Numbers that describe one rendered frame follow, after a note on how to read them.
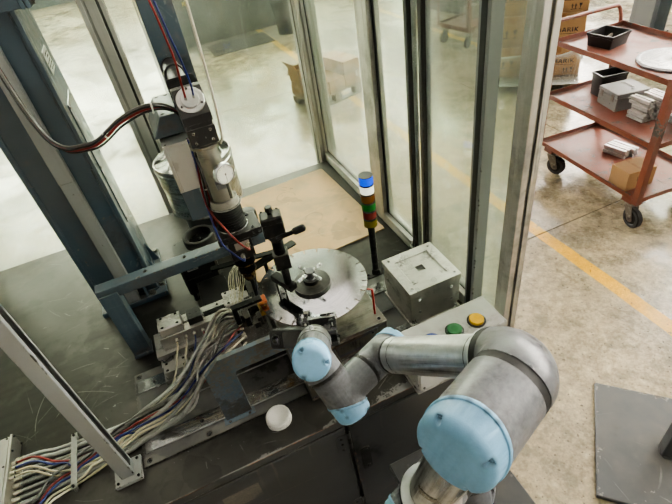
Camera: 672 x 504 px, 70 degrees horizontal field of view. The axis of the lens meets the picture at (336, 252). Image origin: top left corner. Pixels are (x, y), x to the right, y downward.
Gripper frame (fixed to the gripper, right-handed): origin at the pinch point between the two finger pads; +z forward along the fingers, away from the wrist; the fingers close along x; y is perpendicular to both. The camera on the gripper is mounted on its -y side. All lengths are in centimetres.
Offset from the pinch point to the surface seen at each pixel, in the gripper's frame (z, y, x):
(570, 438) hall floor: 61, 89, -78
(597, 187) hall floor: 197, 183, 14
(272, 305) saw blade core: 12.1, -11.5, 3.4
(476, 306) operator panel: 8.8, 45.7, -5.1
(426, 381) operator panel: 2.6, 28.1, -22.0
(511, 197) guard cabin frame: -11, 52, 24
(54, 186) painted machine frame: 22, -73, 48
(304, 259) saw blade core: 27.3, -1.6, 13.7
